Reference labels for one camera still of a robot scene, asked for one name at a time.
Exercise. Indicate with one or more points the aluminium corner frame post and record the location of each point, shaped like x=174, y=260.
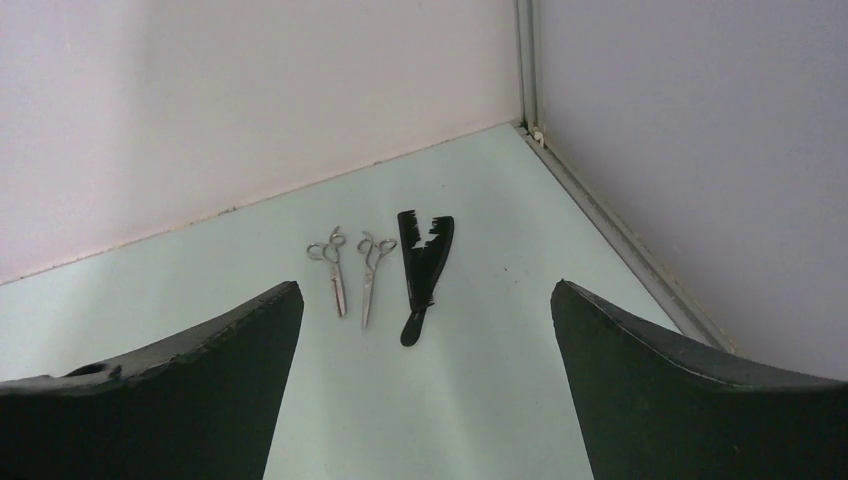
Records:
x=529, y=40

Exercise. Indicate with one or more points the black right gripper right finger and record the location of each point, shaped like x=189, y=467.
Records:
x=654, y=404

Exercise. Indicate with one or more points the aluminium right table rail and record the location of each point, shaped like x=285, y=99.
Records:
x=673, y=299

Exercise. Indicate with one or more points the silver thinning scissors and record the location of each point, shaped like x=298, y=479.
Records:
x=329, y=252

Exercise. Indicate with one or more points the black wide comb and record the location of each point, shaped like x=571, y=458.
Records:
x=416, y=269

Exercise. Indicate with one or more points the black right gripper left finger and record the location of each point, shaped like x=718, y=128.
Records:
x=200, y=404

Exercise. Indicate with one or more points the black tapered comb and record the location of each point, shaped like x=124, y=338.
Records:
x=435, y=253

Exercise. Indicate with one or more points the silver straight scissors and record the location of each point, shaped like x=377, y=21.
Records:
x=373, y=251

